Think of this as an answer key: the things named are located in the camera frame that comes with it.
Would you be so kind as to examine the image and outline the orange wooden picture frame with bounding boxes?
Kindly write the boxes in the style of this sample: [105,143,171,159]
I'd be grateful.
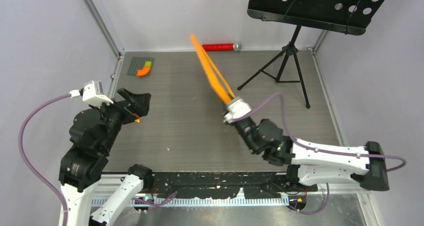
[190,34,235,104]

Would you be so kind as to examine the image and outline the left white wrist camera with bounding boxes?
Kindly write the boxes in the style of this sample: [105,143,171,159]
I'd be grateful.
[69,80,114,108]

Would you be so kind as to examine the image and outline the green lego brick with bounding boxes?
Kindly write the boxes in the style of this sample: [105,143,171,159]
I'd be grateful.
[144,61,153,68]

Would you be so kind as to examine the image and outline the red cylinder silver cap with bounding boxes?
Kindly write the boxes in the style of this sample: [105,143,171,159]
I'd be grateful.
[202,42,242,52]

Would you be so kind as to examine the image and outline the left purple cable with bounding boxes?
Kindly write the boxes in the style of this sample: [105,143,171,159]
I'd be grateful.
[18,93,72,226]

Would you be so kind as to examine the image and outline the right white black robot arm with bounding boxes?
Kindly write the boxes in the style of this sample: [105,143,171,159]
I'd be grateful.
[231,118,390,191]

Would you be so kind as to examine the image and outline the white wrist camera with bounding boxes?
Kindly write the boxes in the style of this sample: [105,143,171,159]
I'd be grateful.
[69,80,114,108]
[223,97,252,124]

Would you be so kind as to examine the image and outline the aluminium front rail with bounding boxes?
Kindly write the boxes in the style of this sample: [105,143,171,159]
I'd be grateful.
[69,172,372,208]

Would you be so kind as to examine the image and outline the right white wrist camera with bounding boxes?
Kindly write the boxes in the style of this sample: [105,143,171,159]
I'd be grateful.
[223,97,252,124]

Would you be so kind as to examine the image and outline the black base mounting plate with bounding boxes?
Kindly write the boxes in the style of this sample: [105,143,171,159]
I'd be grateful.
[143,172,318,199]

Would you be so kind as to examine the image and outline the orange curved block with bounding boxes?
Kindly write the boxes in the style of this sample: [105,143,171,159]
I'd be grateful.
[136,66,152,77]

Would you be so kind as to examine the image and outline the black music stand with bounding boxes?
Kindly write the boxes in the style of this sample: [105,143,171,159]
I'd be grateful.
[237,0,385,109]

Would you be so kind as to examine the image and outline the grey lego baseplate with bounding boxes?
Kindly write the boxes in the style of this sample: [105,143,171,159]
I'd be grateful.
[127,57,155,76]

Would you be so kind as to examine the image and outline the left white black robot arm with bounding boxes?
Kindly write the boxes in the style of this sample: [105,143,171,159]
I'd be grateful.
[59,86,154,226]

